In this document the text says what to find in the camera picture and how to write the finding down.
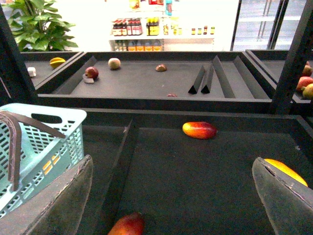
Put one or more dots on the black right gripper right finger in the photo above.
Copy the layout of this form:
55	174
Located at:
288	203

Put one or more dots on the yellow mango behind finger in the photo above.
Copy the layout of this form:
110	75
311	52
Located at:
285	169

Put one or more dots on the black lower display tray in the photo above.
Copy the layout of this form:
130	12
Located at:
144	162

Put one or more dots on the black upper display tray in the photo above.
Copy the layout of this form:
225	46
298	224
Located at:
238	86

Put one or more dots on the black display tray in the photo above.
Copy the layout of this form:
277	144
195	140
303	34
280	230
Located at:
144	162
238	86

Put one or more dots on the red yellow mango centre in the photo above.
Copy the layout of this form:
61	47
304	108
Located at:
199	130

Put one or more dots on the red apple on tray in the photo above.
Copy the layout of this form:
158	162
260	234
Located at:
91	72

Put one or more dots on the white shelf with bottles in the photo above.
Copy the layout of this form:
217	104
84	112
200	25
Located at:
159	25

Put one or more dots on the brown fruit half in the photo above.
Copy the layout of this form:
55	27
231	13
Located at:
161	68

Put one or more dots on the light blue plastic basket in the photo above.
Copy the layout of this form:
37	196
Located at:
44	157

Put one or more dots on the beige round fruit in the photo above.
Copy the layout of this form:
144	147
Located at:
114	63

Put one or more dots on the black triangular divider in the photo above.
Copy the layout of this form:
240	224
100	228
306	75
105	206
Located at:
207	80
198	80

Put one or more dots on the yellow star fruit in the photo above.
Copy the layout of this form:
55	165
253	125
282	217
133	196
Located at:
56	62

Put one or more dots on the red mango bottom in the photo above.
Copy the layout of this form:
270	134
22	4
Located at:
132	224

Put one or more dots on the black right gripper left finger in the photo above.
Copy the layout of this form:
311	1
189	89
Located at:
57	209

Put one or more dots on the green potted plant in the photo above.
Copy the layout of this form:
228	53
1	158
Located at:
36	25

